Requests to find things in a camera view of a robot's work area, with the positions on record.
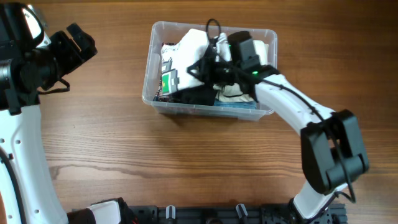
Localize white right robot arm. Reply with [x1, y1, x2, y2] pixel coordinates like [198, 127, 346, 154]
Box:
[183, 29, 369, 223]

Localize white printed t-shirt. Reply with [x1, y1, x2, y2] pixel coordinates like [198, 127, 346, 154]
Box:
[160, 28, 233, 95]

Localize clear plastic storage container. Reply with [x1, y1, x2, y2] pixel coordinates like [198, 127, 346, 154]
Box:
[142, 21, 278, 121]

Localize black garment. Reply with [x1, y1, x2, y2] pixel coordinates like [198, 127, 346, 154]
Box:
[169, 85, 218, 106]

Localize blue denim jeans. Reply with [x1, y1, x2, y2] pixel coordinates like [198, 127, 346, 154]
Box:
[153, 95, 257, 110]

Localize red plaid shirt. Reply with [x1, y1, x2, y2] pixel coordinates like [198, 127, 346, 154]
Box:
[155, 42, 170, 103]

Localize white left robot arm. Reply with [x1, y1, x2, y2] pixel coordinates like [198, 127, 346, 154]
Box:
[1, 2, 97, 223]

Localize black mounting rail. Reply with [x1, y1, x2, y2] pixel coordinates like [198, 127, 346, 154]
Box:
[67, 197, 348, 224]

